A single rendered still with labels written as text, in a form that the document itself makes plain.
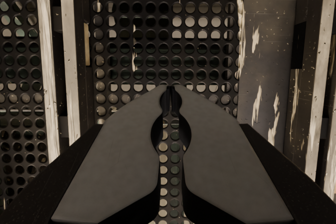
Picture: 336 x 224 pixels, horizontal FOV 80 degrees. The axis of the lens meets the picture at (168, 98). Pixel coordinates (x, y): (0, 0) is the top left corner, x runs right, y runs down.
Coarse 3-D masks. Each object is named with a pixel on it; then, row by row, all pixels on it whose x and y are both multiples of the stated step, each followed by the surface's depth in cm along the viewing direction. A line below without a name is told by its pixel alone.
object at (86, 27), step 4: (84, 24) 38; (84, 28) 38; (84, 32) 38; (84, 36) 38; (88, 40) 40; (88, 44) 40; (88, 48) 40; (88, 52) 40; (88, 56) 40; (88, 60) 40; (88, 64) 40
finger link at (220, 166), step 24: (192, 96) 10; (192, 120) 8; (216, 120) 8; (192, 144) 7; (216, 144) 7; (240, 144) 7; (192, 168) 6; (216, 168) 6; (240, 168) 6; (192, 192) 6; (216, 192) 6; (240, 192) 6; (264, 192) 6; (192, 216) 6; (216, 216) 6; (240, 216) 5; (264, 216) 5; (288, 216) 5
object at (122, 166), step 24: (144, 96) 10; (168, 96) 11; (120, 120) 9; (144, 120) 9; (96, 144) 7; (120, 144) 7; (144, 144) 7; (96, 168) 6; (120, 168) 6; (144, 168) 6; (72, 192) 6; (96, 192) 6; (120, 192) 6; (144, 192) 6; (72, 216) 5; (96, 216) 5; (120, 216) 6; (144, 216) 6
